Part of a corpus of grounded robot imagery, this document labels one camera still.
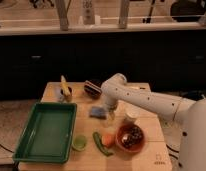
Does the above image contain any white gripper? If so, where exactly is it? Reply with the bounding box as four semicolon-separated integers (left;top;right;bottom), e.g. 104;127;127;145
103;96;118;126

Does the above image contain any blue sponge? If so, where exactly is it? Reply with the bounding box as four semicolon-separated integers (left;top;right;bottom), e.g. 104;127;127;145
89;106;106;119

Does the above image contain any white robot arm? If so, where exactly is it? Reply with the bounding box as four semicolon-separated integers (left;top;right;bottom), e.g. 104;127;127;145
101;73;206;171

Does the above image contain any green plastic tray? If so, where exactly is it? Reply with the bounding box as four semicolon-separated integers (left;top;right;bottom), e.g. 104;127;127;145
13;102;77;164

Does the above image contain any white cup with spoon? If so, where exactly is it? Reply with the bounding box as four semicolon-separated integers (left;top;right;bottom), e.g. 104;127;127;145
125;111;139;123

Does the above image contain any orange carrot piece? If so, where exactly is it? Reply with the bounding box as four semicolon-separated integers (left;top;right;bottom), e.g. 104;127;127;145
102;134;115;147

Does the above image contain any green chili pepper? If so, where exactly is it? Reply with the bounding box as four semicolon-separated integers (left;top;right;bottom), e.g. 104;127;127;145
92;132;114;157

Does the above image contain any orange bowl with beans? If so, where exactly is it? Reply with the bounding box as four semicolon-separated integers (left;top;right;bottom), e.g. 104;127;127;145
115;124;145;153

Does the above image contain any black and white brush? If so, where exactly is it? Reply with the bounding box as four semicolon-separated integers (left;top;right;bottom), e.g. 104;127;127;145
130;86;146;90

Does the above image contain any small green cup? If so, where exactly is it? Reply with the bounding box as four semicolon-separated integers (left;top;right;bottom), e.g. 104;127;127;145
72;135;87;151

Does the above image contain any yellow banana in cup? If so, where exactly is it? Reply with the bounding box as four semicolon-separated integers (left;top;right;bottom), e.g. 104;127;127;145
61;76;72;102

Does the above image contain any white remote control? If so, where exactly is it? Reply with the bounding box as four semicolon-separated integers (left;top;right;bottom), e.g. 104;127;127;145
82;0;95;25

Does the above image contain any wooden table frame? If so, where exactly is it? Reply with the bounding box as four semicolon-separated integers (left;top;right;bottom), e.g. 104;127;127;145
55;0;130;31

